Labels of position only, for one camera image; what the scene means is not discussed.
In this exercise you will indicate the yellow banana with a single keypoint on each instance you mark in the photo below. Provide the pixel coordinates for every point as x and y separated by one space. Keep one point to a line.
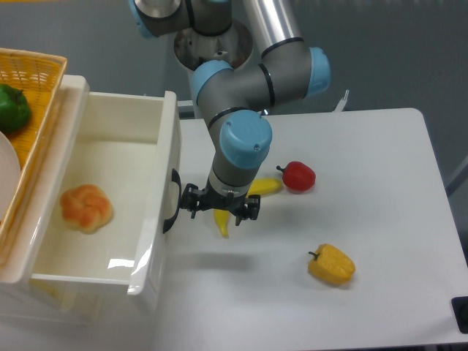
261 186

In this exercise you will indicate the orange bread roll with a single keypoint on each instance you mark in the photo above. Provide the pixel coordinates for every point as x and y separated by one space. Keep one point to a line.
86 208

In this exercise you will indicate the black corner object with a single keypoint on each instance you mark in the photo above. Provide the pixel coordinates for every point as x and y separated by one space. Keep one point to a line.
460 309

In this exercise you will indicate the red bell pepper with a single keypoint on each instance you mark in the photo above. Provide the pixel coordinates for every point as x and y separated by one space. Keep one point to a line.
297 176

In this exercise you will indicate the green bell pepper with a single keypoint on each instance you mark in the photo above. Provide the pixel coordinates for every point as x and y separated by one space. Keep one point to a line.
15 110

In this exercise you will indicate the white clip behind table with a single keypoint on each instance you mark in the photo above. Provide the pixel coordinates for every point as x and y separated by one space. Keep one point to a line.
341 105

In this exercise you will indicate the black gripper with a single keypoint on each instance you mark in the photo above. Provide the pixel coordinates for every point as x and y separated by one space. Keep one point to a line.
241 206

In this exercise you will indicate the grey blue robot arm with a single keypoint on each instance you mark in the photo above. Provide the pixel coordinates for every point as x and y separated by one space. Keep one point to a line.
236 75

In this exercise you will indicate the white drawer cabinet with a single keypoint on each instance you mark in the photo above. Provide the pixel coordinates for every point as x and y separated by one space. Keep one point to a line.
26 220

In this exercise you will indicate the yellow woven basket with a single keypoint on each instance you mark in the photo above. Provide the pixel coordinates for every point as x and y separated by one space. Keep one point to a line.
38 76

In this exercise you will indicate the white drawer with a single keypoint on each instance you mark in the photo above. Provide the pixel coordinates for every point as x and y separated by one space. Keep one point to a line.
129 147

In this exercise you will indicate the white plate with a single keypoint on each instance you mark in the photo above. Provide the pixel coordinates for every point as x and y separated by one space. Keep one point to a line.
9 172

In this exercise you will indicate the yellow bell pepper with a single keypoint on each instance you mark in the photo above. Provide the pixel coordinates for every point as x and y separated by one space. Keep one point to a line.
329 264

